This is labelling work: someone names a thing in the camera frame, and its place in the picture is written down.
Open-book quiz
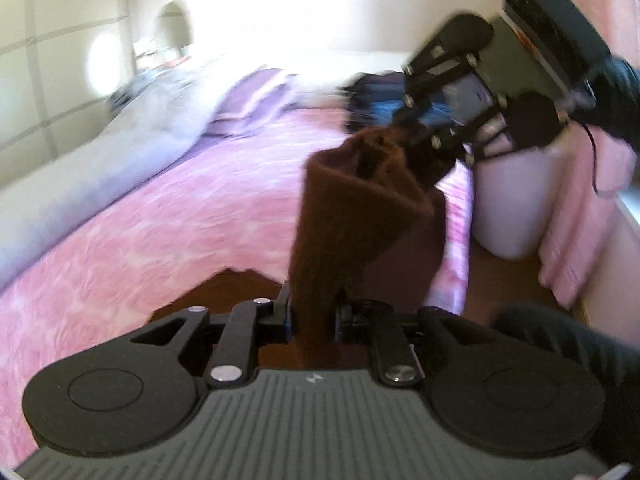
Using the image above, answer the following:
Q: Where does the pink floral bed sheet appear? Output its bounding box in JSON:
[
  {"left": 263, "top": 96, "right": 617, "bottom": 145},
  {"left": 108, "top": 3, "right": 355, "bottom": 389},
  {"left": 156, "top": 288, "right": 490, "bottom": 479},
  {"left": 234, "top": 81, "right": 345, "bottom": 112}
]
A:
[{"left": 0, "top": 107, "right": 473, "bottom": 466}]

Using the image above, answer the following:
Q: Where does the bedside lamp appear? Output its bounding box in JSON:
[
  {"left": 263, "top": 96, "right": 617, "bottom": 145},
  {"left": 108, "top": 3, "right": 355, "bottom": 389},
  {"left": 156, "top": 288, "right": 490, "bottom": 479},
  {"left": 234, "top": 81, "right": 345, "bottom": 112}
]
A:
[{"left": 156, "top": 2, "right": 195, "bottom": 58}]

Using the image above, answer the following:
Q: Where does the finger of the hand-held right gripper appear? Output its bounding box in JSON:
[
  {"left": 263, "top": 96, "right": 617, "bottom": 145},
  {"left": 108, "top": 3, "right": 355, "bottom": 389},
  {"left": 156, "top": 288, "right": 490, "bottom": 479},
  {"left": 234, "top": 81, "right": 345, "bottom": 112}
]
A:
[
  {"left": 397, "top": 35, "right": 483, "bottom": 123},
  {"left": 412, "top": 102, "right": 518, "bottom": 188}
]

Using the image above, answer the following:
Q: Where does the grey-blue rolled quilt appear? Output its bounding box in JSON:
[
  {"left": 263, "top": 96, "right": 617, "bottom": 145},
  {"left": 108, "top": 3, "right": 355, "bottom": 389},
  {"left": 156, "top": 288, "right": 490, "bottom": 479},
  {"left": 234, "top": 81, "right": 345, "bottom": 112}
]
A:
[{"left": 0, "top": 55, "right": 241, "bottom": 286}]

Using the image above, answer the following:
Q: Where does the dark blue clothes pile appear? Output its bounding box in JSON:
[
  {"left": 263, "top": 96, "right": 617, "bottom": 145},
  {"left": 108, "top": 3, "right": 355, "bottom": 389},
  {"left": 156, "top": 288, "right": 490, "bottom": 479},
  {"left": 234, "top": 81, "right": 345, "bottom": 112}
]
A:
[{"left": 340, "top": 72, "right": 418, "bottom": 133}]

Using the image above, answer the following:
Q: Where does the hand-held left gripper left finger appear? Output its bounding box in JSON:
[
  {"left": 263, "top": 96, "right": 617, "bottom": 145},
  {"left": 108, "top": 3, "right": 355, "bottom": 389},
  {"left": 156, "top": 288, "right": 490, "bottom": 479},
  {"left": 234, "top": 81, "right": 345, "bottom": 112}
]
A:
[{"left": 130, "top": 282, "right": 296, "bottom": 388}]

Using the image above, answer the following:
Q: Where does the pink curtain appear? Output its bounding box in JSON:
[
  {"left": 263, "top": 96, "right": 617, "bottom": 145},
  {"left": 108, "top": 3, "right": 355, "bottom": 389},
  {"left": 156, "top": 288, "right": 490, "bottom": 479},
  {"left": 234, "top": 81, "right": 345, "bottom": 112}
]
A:
[{"left": 537, "top": 0, "right": 640, "bottom": 311}]

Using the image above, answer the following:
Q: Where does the person's dark clothing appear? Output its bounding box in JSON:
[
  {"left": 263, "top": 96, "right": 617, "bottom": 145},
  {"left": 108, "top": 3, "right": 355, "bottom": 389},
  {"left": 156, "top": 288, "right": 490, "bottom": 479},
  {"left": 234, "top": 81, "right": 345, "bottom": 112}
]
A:
[{"left": 492, "top": 302, "right": 640, "bottom": 467}]

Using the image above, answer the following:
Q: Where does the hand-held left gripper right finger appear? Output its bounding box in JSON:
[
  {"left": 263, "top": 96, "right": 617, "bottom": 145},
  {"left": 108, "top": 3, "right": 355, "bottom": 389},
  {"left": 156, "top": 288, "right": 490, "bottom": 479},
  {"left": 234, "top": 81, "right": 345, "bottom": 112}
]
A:
[{"left": 335, "top": 300, "right": 481, "bottom": 387}]

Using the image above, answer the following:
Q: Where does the purple pillow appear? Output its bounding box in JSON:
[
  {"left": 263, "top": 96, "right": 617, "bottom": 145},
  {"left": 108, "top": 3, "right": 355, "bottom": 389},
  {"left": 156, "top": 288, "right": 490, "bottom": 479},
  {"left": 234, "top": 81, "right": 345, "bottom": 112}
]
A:
[{"left": 202, "top": 67, "right": 301, "bottom": 138}]

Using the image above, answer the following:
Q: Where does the person's right hand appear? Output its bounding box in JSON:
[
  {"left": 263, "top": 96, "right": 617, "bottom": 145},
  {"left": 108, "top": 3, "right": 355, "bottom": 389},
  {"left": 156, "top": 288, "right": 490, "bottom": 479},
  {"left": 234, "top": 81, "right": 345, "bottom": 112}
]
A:
[{"left": 575, "top": 57, "right": 640, "bottom": 148}]

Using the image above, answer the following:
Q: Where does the black cable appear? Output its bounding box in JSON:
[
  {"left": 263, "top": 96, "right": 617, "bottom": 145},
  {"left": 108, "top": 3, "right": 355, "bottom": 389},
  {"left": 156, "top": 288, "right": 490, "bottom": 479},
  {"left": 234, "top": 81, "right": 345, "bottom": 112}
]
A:
[{"left": 581, "top": 124, "right": 610, "bottom": 197}]

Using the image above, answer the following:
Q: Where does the white bin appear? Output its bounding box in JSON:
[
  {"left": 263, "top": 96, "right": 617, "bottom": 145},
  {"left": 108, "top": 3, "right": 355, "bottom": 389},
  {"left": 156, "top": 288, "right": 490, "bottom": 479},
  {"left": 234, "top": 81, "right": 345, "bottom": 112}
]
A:
[{"left": 470, "top": 145, "right": 557, "bottom": 261}]

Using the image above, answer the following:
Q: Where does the brown cloth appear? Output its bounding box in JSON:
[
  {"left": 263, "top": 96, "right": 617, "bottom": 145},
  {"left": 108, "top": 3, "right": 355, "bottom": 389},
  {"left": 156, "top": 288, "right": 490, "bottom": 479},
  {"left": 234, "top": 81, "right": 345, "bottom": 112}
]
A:
[{"left": 287, "top": 127, "right": 448, "bottom": 372}]

